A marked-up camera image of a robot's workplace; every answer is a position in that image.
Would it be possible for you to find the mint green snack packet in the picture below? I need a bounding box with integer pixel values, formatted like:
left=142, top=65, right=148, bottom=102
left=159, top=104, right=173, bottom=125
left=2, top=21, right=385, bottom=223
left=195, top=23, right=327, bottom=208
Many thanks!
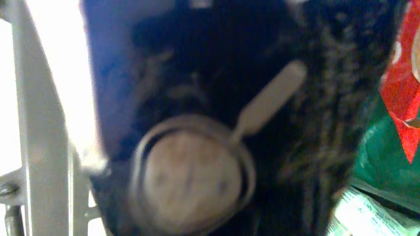
left=326, top=187, right=419, bottom=236

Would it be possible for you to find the green coffee bag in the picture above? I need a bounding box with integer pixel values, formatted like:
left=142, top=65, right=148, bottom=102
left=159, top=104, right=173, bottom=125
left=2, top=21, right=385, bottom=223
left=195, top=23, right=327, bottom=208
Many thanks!
left=351, top=0, right=419, bottom=214

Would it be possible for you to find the grey plastic basket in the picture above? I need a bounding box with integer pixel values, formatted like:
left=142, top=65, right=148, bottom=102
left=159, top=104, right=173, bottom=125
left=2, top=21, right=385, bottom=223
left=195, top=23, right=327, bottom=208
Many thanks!
left=1, top=1, right=109, bottom=235

